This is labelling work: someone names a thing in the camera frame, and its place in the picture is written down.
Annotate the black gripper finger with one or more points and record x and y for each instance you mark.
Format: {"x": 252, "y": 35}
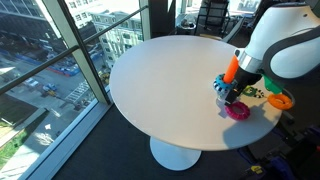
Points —
{"x": 231, "y": 96}

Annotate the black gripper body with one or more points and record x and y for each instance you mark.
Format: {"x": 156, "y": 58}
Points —
{"x": 245, "y": 80}

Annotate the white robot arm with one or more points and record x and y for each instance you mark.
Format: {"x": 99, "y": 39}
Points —
{"x": 276, "y": 26}

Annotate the black background chair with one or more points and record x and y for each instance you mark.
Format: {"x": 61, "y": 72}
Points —
{"x": 213, "y": 16}

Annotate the yellow black small tool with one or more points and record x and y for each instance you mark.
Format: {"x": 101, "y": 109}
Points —
{"x": 256, "y": 169}

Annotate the purple clamp tool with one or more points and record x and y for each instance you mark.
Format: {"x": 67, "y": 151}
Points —
{"x": 281, "y": 166}

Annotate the dark window handrail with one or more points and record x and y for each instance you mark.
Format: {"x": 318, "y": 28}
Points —
{"x": 40, "y": 66}

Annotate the orange post with striped base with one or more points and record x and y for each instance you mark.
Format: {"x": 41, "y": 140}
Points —
{"x": 230, "y": 70}

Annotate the white table pedestal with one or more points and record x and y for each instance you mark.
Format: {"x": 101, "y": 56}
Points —
{"x": 173, "y": 156}

